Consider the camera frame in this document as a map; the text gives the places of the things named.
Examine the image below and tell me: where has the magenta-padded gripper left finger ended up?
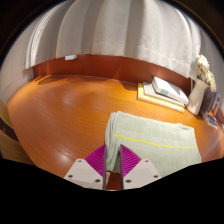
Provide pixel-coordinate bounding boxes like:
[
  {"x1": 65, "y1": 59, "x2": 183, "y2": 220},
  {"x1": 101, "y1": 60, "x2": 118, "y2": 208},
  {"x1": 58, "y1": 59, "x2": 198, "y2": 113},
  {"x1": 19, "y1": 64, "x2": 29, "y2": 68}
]
[{"x1": 63, "y1": 144, "x2": 107, "y2": 190}]

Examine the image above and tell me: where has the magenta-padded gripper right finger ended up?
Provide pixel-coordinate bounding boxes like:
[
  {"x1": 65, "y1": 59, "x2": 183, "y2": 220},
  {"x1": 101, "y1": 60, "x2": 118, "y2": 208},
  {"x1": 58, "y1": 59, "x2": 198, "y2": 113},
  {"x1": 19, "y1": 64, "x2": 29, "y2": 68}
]
[{"x1": 119, "y1": 144, "x2": 162, "y2": 190}]

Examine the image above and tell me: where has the pale green yellow-striped towel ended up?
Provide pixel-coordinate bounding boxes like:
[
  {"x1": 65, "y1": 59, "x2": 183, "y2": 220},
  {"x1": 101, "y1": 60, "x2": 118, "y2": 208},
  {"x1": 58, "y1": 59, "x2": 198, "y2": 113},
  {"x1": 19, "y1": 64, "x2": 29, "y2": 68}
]
[{"x1": 104, "y1": 110, "x2": 202, "y2": 178}]

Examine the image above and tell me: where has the tan wooden chair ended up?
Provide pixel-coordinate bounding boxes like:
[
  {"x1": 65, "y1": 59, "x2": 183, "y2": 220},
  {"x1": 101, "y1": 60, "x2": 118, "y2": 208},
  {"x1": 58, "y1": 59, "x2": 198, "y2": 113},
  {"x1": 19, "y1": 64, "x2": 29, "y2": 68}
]
[{"x1": 0, "y1": 99, "x2": 33, "y2": 164}]

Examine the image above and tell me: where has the large yellow book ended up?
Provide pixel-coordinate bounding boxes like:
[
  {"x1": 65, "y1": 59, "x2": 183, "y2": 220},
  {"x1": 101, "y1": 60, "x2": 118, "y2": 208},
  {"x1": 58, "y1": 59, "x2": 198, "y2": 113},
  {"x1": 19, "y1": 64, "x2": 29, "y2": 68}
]
[{"x1": 137, "y1": 82, "x2": 185, "y2": 114}]

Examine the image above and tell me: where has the thin grey book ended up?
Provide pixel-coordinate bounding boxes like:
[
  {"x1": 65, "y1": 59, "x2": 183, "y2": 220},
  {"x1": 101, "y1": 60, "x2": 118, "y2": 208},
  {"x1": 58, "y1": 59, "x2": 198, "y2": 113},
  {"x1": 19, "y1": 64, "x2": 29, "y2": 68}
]
[{"x1": 142, "y1": 81, "x2": 186, "y2": 108}]

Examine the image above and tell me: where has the thick white book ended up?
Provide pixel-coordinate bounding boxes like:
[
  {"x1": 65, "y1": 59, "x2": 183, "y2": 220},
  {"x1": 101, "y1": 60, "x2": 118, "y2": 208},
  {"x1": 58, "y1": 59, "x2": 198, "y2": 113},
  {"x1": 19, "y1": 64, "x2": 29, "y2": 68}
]
[{"x1": 151, "y1": 76, "x2": 190, "y2": 106}]

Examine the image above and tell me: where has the white ceramic vase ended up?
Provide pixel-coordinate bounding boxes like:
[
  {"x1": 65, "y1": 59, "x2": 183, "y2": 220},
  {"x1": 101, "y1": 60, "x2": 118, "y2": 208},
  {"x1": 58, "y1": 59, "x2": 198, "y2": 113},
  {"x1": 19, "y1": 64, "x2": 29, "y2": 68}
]
[{"x1": 185, "y1": 78, "x2": 210, "y2": 116}]

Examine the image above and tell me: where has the upright blue book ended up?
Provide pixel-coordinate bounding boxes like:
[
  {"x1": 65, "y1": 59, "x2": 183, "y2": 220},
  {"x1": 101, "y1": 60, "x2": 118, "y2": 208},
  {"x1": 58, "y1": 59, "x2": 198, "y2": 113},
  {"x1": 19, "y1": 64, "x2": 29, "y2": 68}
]
[{"x1": 208, "y1": 93, "x2": 221, "y2": 118}]

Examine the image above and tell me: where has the white curtain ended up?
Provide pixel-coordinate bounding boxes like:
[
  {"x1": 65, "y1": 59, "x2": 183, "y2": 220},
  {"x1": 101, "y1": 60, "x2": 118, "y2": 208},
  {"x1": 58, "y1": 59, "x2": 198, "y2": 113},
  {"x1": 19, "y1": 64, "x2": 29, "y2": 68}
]
[{"x1": 22, "y1": 0, "x2": 224, "y2": 82}]

